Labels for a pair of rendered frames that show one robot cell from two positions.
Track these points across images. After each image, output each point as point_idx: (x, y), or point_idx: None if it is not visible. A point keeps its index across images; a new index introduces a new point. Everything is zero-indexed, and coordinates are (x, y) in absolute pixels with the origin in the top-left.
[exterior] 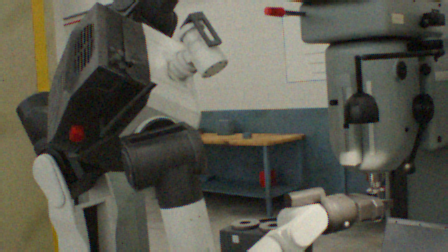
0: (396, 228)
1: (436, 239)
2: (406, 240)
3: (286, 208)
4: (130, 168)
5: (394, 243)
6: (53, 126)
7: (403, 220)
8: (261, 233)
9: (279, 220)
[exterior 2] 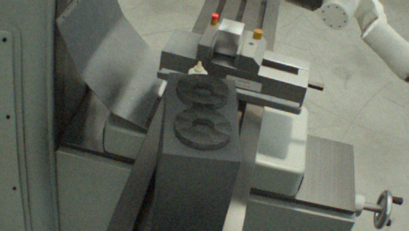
0: (67, 25)
1: (92, 6)
2: (79, 29)
3: (339, 2)
4: None
5: (76, 42)
6: None
7: (66, 9)
8: (231, 103)
9: (350, 15)
